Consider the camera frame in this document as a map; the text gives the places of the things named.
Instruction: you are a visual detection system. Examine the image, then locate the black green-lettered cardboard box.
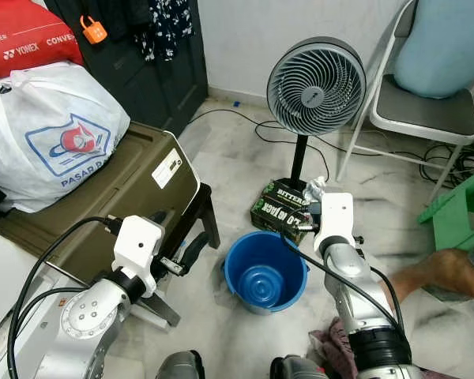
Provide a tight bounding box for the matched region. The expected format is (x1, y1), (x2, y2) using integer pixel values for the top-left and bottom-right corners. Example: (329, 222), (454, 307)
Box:
(249, 180), (317, 246)

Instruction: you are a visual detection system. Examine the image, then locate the olive storage box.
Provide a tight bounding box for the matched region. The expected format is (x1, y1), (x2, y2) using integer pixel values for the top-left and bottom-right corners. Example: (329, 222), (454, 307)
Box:
(0, 121), (200, 289)

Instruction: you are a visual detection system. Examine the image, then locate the black stool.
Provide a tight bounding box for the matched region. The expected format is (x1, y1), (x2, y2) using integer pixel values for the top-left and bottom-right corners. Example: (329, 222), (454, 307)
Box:
(126, 183), (220, 328)

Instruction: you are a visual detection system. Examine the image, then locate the blue plastic bucket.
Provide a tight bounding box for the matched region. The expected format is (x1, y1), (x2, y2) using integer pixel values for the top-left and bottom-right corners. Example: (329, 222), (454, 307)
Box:
(224, 231), (309, 315)

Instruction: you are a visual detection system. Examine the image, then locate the white printed plastic bag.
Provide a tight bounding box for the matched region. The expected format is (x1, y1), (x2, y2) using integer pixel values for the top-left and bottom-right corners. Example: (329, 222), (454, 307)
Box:
(0, 62), (131, 214)

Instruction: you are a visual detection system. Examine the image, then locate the grey standing fan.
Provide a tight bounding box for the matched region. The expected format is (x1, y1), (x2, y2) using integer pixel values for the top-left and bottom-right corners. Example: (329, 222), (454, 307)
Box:
(266, 37), (367, 198)

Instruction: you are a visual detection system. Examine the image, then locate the dark wooden door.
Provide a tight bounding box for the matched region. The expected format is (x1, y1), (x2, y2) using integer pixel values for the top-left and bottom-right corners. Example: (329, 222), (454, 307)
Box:
(46, 0), (209, 139)

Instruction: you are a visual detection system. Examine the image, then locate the pink floor cloth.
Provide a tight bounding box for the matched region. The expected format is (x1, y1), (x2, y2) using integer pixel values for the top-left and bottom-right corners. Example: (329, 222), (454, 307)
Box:
(308, 316), (356, 379)

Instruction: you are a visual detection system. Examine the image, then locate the person's bare leg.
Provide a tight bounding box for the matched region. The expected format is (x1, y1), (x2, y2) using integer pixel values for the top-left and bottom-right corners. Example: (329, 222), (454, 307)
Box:
(383, 249), (474, 305)

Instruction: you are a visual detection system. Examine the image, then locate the green plastic stool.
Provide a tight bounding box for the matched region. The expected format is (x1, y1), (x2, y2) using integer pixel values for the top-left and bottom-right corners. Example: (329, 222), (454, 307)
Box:
(416, 166), (474, 252)

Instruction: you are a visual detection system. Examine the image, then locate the white grey folding chair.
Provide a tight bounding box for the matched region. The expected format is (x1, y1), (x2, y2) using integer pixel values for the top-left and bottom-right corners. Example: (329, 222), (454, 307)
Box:
(336, 0), (474, 198)

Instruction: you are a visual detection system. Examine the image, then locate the dark floral hanging garment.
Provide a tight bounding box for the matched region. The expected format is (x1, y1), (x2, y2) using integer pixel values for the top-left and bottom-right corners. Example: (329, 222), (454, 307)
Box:
(134, 0), (197, 62)

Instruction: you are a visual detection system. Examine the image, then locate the orange padlock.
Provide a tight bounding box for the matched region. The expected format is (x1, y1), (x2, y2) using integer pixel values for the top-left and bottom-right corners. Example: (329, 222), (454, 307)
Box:
(81, 14), (107, 44)

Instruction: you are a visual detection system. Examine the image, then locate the light blue cushion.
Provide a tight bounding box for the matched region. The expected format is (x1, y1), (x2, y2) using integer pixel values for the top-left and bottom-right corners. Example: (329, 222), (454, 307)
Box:
(393, 0), (474, 99)

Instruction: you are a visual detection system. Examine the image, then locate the red Yonex bag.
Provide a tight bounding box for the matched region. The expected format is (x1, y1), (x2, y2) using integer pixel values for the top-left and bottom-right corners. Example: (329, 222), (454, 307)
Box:
(0, 0), (84, 81)

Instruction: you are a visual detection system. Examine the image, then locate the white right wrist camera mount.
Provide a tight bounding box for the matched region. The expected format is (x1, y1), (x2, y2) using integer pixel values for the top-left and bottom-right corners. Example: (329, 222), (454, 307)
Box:
(314, 192), (356, 246)

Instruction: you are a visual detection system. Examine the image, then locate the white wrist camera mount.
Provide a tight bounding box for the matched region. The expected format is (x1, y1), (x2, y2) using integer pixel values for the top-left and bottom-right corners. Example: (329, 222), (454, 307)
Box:
(314, 192), (356, 246)
(112, 215), (165, 281)

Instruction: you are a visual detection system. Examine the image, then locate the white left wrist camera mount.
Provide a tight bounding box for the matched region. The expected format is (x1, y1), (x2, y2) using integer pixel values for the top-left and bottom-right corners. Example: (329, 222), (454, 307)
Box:
(112, 215), (165, 281)

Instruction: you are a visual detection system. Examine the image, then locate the black floor cable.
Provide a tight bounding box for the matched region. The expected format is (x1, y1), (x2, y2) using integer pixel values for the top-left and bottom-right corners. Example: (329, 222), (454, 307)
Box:
(191, 108), (474, 186)

